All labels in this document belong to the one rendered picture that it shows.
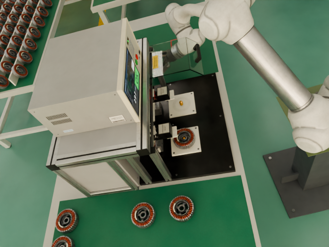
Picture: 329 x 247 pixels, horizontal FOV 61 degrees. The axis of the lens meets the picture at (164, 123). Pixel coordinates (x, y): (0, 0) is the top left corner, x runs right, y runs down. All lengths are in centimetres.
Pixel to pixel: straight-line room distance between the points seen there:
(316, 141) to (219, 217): 50
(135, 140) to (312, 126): 69
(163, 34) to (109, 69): 107
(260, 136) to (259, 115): 20
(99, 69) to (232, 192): 79
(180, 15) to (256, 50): 62
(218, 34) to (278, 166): 136
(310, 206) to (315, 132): 97
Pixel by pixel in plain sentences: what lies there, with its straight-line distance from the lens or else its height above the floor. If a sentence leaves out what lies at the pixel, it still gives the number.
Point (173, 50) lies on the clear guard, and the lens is 148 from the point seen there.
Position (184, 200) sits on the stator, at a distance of 132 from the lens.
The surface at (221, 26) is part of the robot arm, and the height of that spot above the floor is 137.
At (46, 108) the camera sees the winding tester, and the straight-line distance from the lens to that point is 116.
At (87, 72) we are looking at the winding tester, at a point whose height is 132.
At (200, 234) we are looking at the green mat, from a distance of 130.
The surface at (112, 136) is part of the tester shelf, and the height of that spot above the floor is 111.
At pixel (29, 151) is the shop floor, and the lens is 309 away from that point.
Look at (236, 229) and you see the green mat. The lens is 129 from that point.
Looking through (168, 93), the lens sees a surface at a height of 90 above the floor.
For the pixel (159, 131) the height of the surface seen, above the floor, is 92.
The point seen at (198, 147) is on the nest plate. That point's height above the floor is 78.
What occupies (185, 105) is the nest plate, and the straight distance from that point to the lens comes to 159.
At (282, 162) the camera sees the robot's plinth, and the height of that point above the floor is 2.
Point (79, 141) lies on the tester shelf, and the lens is 125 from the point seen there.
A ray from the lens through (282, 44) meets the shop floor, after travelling 302.
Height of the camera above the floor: 201
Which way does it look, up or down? 52 degrees down
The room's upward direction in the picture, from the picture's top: 25 degrees counter-clockwise
